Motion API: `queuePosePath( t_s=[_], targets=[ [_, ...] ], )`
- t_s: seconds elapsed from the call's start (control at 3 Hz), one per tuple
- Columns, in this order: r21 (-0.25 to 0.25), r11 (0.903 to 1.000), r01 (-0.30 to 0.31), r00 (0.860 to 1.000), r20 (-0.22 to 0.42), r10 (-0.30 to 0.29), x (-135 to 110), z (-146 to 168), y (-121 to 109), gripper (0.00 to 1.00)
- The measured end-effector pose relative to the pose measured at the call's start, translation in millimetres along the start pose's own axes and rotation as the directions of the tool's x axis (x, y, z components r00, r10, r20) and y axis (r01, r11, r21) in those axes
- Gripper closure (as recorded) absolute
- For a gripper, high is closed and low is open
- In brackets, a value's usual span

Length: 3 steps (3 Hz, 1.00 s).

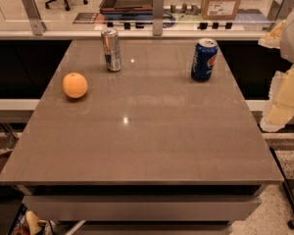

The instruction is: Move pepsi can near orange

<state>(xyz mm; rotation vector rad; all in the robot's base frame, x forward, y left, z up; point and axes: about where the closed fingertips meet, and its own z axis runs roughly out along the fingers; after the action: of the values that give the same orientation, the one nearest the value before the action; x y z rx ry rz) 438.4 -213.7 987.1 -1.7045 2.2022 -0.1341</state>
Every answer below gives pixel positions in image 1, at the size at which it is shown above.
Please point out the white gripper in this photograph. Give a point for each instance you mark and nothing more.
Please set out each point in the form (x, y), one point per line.
(293, 38)

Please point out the blue pepsi can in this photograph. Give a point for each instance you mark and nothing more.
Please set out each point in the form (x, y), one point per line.
(205, 54)

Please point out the silver energy drink can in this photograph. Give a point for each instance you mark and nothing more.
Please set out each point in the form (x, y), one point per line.
(112, 50)

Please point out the cardboard box with label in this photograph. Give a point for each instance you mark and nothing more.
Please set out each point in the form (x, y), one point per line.
(219, 9)

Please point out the orange fruit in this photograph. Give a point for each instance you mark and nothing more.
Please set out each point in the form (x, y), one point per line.
(75, 85)

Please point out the right metal glass bracket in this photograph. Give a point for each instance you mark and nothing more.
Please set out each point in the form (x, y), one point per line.
(280, 9)

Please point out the metal glass bracket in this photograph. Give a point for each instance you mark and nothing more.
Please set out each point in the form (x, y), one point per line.
(36, 23)
(158, 10)
(280, 9)

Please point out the middle metal glass bracket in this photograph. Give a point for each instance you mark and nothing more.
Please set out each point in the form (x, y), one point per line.
(158, 10)

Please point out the left metal glass bracket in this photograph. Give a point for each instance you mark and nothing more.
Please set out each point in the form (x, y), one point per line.
(36, 23)

